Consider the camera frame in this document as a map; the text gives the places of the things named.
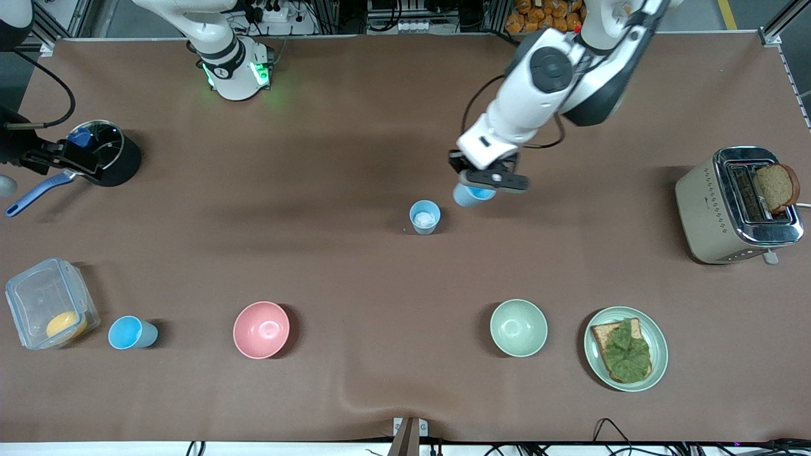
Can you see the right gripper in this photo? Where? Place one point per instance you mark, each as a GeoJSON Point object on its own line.
{"type": "Point", "coordinates": [14, 147]}

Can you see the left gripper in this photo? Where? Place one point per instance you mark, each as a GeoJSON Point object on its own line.
{"type": "Point", "coordinates": [457, 163]}

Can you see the pale blue cup white contents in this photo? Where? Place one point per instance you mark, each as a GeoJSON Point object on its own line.
{"type": "Point", "coordinates": [424, 218]}

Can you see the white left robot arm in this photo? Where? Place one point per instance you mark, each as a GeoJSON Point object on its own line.
{"type": "Point", "coordinates": [551, 69]}

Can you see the glass pot lid blue knob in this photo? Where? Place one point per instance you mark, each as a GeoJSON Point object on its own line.
{"type": "Point", "coordinates": [108, 149]}

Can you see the clear plastic food container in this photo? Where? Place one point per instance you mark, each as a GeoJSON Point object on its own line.
{"type": "Point", "coordinates": [38, 294]}

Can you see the white power strip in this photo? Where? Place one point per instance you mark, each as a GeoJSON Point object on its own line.
{"type": "Point", "coordinates": [274, 14]}
{"type": "Point", "coordinates": [415, 26]}

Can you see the orange snack packet pile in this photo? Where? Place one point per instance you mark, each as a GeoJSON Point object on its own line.
{"type": "Point", "coordinates": [538, 16]}

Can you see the pale green bowl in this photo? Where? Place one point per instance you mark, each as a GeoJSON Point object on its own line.
{"type": "Point", "coordinates": [518, 327]}

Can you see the orange round food piece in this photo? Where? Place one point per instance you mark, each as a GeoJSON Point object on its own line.
{"type": "Point", "coordinates": [65, 325]}

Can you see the brown table mat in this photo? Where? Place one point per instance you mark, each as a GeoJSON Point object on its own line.
{"type": "Point", "coordinates": [317, 158]}

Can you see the brown bread slice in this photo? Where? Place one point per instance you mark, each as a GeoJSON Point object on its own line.
{"type": "Point", "coordinates": [602, 332]}

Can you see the cream and chrome toaster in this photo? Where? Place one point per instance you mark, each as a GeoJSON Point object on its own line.
{"type": "Point", "coordinates": [706, 215]}

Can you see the green lettuce leaf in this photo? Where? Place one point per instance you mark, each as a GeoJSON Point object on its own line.
{"type": "Point", "coordinates": [627, 354]}

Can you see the pale green plate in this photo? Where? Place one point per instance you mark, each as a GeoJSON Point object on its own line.
{"type": "Point", "coordinates": [660, 348]}

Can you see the pink bowl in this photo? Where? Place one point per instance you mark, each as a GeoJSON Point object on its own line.
{"type": "Point", "coordinates": [261, 329]}

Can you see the dark toast slice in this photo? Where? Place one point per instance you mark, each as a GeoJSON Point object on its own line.
{"type": "Point", "coordinates": [776, 187]}

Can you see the aluminium frame strut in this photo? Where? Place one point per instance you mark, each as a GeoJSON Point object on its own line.
{"type": "Point", "coordinates": [782, 22]}
{"type": "Point", "coordinates": [57, 22]}

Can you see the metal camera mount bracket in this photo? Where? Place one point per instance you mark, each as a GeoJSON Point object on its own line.
{"type": "Point", "coordinates": [408, 437]}

